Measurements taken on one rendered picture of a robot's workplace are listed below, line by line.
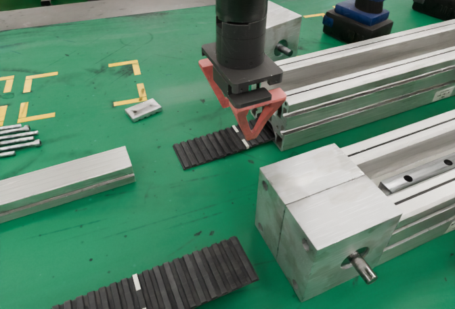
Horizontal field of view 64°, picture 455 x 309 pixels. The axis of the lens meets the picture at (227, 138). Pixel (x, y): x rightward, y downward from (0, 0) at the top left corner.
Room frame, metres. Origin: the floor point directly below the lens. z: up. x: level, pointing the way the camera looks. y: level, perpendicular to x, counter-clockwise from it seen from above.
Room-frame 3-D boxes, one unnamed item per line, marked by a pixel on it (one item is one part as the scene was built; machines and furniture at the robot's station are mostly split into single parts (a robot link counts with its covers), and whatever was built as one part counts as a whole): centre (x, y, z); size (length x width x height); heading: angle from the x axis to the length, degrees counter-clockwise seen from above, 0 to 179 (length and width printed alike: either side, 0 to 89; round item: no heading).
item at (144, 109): (0.46, 0.13, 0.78); 0.05 x 0.03 x 0.01; 127
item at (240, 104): (0.37, -0.03, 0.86); 0.07 x 0.07 x 0.09; 24
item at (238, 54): (0.39, -0.02, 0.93); 0.10 x 0.07 x 0.07; 24
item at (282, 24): (0.60, -0.07, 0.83); 0.11 x 0.10 x 0.10; 37
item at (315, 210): (0.21, -0.10, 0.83); 0.12 x 0.09 x 0.10; 24
